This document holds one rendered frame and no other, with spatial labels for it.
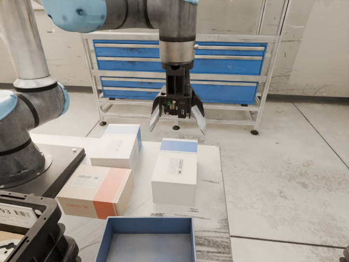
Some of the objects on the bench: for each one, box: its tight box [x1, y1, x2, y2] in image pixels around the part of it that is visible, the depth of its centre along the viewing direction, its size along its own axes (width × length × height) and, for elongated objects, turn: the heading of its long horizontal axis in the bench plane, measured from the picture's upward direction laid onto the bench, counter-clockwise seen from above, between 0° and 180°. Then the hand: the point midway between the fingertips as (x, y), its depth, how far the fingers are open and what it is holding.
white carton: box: [151, 138, 198, 206], centre depth 65 cm, size 20×12×9 cm, turn 174°
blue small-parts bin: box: [93, 216, 197, 262], centre depth 44 cm, size 20×15×7 cm
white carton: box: [90, 124, 142, 176], centre depth 73 cm, size 20×12×9 cm, turn 178°
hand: (177, 132), depth 57 cm, fingers open, 14 cm apart
